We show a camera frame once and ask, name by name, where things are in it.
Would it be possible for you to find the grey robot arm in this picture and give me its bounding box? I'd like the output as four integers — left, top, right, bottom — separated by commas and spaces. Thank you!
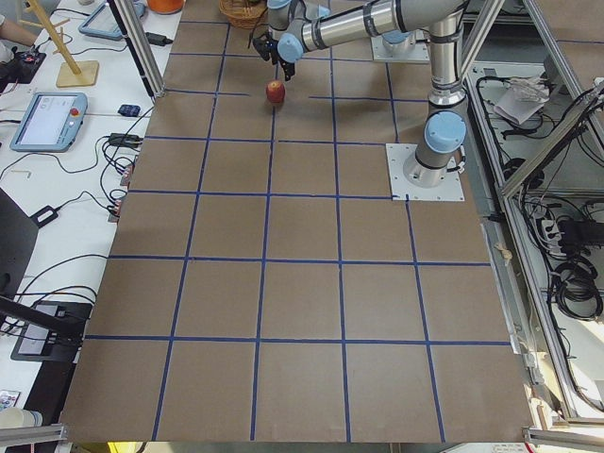
377, 30, 428, 58
251, 1, 466, 188

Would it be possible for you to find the woven wicker basket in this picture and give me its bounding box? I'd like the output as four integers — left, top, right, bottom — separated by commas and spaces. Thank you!
219, 0, 266, 29

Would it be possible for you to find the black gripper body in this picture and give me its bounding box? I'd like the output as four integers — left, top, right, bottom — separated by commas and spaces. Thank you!
271, 47, 295, 76

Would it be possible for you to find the black power adapter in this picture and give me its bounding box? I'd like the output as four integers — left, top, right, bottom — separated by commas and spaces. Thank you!
145, 32, 174, 46

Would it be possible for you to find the red yellow apple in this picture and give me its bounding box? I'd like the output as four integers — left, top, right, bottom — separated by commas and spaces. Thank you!
265, 79, 286, 105

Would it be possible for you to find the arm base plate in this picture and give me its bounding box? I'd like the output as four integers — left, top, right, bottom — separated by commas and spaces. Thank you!
385, 143, 465, 202
371, 35, 429, 64

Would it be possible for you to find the wooden stand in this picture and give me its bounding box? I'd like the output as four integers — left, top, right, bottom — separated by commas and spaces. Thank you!
24, 0, 99, 89

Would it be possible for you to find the blue teach pendant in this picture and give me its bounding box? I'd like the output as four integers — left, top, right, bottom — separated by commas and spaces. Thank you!
9, 92, 88, 153
78, 2, 123, 41

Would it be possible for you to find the orange bucket with lid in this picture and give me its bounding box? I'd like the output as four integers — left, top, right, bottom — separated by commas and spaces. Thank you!
146, 0, 185, 15

